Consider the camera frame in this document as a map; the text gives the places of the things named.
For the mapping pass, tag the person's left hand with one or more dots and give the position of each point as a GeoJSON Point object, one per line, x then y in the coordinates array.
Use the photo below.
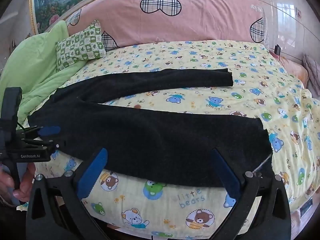
{"type": "Point", "coordinates": [26, 185]}

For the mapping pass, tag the black pants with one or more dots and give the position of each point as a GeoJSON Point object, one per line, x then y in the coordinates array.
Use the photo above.
{"type": "Point", "coordinates": [150, 142]}

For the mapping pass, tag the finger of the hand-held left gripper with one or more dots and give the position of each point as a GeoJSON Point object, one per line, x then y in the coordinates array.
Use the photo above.
{"type": "Point", "coordinates": [43, 144]}
{"type": "Point", "coordinates": [50, 130]}

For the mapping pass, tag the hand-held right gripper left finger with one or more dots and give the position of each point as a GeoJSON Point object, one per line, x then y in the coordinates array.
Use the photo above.
{"type": "Point", "coordinates": [92, 172]}

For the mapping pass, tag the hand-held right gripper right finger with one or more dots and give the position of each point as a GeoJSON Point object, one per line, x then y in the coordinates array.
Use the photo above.
{"type": "Point", "coordinates": [226, 175]}

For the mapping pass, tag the yellow bear print bed sheet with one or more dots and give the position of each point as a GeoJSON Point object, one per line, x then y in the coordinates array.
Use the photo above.
{"type": "Point", "coordinates": [187, 100]}

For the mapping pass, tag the blue mattress label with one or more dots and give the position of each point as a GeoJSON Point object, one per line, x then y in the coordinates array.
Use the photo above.
{"type": "Point", "coordinates": [306, 206]}

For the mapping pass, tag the green quilt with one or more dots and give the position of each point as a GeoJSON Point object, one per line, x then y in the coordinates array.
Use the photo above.
{"type": "Point", "coordinates": [30, 67]}

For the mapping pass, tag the gold framed landscape painting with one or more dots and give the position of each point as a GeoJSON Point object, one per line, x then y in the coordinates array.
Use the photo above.
{"type": "Point", "coordinates": [57, 2]}

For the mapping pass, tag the pink plaid cloth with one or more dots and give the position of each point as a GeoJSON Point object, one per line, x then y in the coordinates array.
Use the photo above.
{"type": "Point", "coordinates": [313, 72]}

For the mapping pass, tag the green checkered pillow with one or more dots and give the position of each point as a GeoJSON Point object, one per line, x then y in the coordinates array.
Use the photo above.
{"type": "Point", "coordinates": [80, 46]}

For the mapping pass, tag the pink pillow at right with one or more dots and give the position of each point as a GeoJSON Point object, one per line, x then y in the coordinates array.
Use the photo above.
{"type": "Point", "coordinates": [296, 71]}

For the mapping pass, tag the small black device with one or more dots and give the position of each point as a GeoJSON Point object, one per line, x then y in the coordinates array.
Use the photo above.
{"type": "Point", "coordinates": [277, 49]}

